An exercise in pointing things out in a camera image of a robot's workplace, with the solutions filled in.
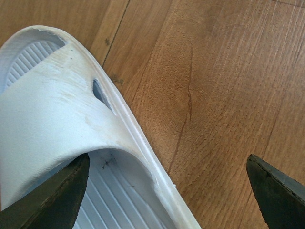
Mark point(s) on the white slide sandal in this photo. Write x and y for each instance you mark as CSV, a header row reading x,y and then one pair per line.
x,y
57,103

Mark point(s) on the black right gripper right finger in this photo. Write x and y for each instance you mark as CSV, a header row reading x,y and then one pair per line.
x,y
280,198

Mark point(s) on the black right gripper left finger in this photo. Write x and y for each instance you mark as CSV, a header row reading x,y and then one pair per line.
x,y
52,205

